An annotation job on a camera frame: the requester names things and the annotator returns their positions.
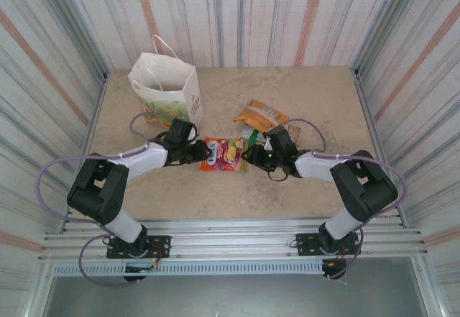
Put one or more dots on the orange snack packet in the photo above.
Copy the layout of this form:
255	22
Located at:
258	114

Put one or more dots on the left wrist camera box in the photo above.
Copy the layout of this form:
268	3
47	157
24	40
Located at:
181	128

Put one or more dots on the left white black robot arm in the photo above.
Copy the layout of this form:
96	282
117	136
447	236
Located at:
143	159

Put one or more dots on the small clear cracker packet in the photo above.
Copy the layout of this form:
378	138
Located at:
294	132

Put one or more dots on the cartoon picnic paper bag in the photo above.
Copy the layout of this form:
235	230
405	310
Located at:
190	105

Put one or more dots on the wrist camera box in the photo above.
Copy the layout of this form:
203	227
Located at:
181	128
282	137

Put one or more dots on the colourful fruit candy bag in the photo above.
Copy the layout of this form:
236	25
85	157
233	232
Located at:
224	155

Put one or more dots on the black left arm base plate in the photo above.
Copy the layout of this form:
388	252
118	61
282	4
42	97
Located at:
160	245

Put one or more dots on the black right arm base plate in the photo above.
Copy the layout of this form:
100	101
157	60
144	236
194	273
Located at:
307	243

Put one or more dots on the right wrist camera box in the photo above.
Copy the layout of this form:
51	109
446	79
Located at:
282	137

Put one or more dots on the aluminium rail frame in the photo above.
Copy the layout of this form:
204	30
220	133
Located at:
233	238

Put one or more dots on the green snack packet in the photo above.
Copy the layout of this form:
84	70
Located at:
253	135

